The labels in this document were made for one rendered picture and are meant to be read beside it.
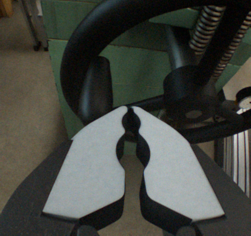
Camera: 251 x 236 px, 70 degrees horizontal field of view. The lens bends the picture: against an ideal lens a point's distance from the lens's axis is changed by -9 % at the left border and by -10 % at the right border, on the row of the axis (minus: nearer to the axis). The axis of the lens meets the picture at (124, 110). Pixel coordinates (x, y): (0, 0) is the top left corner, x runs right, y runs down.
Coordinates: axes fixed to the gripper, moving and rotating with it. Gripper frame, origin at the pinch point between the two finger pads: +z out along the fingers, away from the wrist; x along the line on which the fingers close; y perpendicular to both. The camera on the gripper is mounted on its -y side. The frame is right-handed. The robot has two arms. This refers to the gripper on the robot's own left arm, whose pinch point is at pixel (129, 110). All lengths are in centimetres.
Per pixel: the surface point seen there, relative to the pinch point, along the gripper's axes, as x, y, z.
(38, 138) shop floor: -41, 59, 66
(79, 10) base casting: -8.0, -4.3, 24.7
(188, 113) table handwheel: 7.0, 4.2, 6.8
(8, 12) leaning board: -91, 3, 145
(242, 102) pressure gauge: 29.7, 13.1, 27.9
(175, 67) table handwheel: 5.9, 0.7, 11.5
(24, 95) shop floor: -55, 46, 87
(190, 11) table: 7.2, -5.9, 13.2
